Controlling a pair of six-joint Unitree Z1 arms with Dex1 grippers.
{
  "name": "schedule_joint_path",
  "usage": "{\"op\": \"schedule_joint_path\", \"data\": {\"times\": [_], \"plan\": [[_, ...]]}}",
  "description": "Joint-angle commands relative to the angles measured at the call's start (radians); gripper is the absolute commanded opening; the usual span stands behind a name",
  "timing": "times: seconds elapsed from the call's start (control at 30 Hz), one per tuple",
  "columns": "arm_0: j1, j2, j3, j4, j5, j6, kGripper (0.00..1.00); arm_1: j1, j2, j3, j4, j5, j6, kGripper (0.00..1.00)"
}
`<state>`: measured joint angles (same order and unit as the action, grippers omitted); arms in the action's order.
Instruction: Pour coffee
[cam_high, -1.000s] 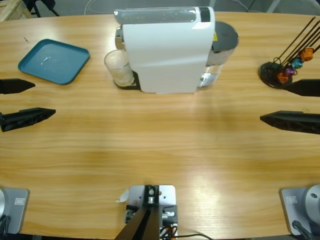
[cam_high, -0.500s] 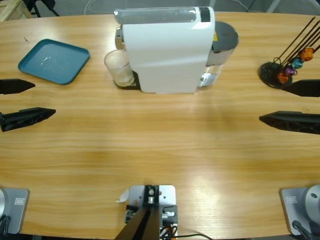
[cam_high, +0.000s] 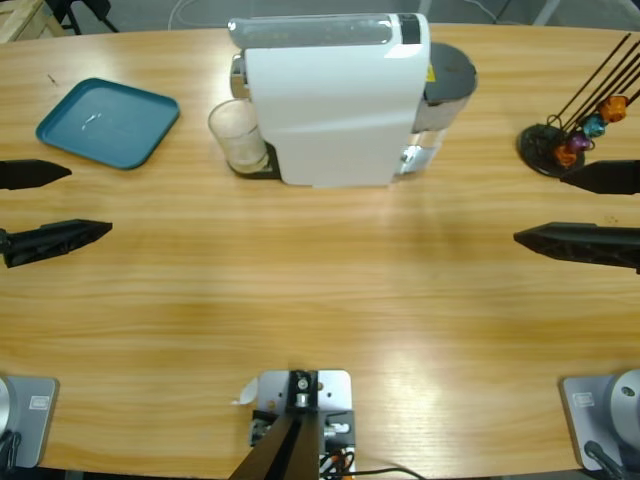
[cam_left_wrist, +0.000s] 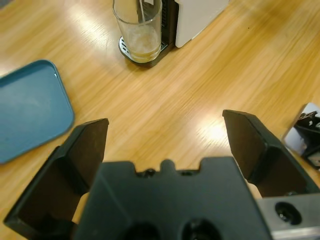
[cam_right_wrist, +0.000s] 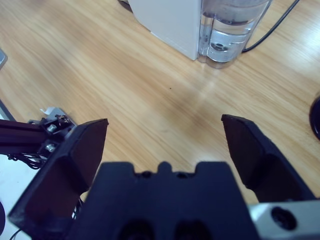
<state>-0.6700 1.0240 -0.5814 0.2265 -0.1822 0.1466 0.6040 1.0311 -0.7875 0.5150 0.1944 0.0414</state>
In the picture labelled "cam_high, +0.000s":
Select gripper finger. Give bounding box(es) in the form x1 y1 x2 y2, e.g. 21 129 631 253
0 159 73 192
2 218 114 269
512 222 640 275
559 159 640 196

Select clear drinking glass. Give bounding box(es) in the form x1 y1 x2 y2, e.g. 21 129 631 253
208 98 271 176

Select white capsule coffee machine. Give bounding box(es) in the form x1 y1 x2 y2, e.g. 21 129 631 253
227 12 444 190

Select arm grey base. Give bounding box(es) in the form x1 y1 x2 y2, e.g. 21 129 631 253
0 375 60 470
558 368 640 471

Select purple coffee capsule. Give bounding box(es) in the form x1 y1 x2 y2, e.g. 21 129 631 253
567 130 594 154

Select small teal coffee capsule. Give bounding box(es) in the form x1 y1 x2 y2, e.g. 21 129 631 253
582 115 608 140

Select black capsule holder stand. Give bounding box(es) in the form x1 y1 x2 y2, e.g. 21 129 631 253
517 32 640 179

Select teal plastic tray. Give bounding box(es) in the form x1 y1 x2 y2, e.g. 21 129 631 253
34 77 181 171

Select black chair legs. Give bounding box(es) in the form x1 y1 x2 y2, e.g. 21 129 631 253
47 0 121 36

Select grey metal leg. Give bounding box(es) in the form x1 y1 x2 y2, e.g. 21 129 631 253
530 0 562 26

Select clear water tank grey lid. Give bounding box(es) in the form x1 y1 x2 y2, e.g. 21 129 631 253
412 42 479 151

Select white paper tag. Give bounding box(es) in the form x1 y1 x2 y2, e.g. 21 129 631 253
230 377 260 406

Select white cable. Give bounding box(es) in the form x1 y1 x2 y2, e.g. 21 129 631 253
467 0 501 24
167 0 241 29

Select black base cable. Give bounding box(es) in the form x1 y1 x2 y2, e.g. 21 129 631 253
583 439 626 480

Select white camera mount dark post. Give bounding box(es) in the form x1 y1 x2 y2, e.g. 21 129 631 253
229 368 357 480

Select black mount cable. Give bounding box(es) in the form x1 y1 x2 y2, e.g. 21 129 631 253
349 466 426 480

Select orange wire bundle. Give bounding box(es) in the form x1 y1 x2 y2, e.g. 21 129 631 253
319 446 354 474

